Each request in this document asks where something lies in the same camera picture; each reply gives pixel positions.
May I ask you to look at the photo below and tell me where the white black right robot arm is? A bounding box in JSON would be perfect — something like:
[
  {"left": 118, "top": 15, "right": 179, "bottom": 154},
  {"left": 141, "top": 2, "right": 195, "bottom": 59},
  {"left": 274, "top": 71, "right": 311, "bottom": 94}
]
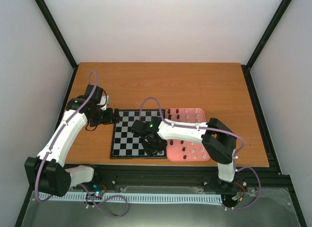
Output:
[{"left": 131, "top": 117, "right": 236, "bottom": 183}]

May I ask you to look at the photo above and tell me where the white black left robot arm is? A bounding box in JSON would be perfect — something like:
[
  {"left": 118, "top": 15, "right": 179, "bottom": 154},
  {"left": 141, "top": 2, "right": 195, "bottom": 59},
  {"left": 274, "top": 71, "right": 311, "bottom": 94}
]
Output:
[{"left": 24, "top": 84, "right": 119, "bottom": 202}]

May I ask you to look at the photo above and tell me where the black white chess board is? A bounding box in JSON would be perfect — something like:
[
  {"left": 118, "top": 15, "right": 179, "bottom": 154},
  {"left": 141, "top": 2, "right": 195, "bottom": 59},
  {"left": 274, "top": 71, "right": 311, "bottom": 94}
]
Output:
[{"left": 110, "top": 109, "right": 166, "bottom": 159}]

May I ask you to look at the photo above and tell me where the pink plastic tray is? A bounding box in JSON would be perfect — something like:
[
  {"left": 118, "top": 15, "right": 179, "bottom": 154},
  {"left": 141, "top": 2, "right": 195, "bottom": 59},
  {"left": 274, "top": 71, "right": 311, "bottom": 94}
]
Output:
[{"left": 165, "top": 108, "right": 210, "bottom": 162}]

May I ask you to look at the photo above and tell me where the light blue cable duct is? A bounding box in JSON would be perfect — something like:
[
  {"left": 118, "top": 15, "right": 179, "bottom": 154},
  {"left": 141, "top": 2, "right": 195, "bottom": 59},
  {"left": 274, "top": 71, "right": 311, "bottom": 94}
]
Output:
[{"left": 50, "top": 192, "right": 222, "bottom": 206}]

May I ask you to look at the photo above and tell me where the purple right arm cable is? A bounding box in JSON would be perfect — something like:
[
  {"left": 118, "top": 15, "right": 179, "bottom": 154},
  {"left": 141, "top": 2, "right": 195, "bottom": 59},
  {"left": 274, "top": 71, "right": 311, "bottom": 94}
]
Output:
[{"left": 139, "top": 97, "right": 262, "bottom": 211}]

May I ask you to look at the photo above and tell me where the black aluminium frame rail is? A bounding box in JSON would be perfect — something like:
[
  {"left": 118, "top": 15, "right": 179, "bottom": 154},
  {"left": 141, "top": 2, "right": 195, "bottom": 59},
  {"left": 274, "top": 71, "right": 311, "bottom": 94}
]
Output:
[{"left": 29, "top": 163, "right": 292, "bottom": 196}]

